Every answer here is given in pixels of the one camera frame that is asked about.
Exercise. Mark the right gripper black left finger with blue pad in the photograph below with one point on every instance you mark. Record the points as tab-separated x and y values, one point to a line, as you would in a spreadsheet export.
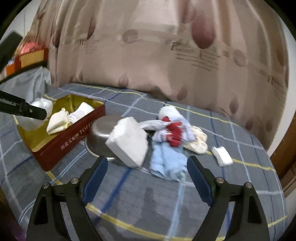
47	220

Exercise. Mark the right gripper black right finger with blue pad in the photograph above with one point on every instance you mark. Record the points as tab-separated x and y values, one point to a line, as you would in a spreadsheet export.
248	221

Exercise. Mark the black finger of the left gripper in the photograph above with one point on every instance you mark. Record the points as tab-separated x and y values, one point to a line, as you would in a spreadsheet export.
12	104

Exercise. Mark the small white cloth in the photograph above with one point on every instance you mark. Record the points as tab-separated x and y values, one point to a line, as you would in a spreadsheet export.
222	156

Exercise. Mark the cream white socks bundle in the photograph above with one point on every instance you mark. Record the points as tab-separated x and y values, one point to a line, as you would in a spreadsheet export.
199	145

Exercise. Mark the light blue fluffy towel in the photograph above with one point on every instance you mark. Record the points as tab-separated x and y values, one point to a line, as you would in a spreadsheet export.
168	162

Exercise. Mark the white towel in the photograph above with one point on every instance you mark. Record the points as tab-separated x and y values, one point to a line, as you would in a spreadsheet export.
128	141

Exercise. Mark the red white satin cloth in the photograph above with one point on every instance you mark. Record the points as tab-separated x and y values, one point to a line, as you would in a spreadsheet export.
170	127

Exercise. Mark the clear plastic cover sheet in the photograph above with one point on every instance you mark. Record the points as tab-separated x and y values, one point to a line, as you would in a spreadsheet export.
29	85

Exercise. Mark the orange box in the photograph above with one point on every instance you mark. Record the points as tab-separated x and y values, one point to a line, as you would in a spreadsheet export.
10	68

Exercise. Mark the cream cloth in tin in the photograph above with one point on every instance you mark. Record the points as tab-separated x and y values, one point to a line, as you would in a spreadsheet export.
58	122

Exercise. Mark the red yellow cardboard box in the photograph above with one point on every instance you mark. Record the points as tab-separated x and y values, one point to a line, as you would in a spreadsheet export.
31	58

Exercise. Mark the red gold toffee tin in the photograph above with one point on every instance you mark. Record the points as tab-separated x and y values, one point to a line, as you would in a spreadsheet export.
48	150

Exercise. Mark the red plastic bag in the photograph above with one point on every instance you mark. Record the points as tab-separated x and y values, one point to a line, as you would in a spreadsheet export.
30	47

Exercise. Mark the steel bowl upside down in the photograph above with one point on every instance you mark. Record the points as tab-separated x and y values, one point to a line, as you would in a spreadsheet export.
106	138

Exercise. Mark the beige leaf print curtain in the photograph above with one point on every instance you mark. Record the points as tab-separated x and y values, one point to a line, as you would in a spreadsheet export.
229	57

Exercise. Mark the wooden door frame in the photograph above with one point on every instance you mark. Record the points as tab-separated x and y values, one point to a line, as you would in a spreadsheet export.
283	160

